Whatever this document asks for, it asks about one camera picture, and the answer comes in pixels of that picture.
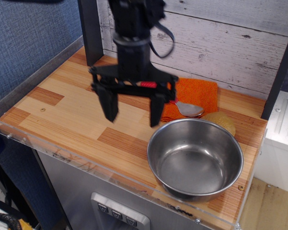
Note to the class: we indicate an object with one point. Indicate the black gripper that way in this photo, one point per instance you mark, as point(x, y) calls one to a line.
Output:
point(134, 74)

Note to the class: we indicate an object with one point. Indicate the stainless steel bowl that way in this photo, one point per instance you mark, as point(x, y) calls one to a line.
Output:
point(194, 159)

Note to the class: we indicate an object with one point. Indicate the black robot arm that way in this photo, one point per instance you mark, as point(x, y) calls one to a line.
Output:
point(135, 18)

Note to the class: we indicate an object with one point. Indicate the orange folded cloth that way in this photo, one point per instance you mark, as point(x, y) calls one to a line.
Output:
point(194, 91)

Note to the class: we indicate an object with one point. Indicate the plastic toy chicken drumstick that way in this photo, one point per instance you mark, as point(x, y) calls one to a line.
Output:
point(221, 119)

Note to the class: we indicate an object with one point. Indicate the stainless steel cabinet front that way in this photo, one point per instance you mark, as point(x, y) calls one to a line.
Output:
point(74, 186)

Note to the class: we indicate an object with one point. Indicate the silver button control panel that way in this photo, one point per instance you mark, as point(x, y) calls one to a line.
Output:
point(120, 212)

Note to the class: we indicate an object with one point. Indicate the white appliance at right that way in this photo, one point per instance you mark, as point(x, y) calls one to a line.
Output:
point(272, 164)

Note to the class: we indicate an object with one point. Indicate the red handled metal spoon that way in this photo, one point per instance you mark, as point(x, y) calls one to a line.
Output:
point(185, 109)

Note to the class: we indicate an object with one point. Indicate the dark left shelf post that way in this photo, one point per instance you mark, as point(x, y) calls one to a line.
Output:
point(91, 31)

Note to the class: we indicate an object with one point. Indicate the dark shelf post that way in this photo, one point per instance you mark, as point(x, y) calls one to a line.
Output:
point(276, 87)
point(91, 31)

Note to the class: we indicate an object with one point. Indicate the dark right shelf post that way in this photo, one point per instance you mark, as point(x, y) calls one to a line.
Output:
point(276, 87)

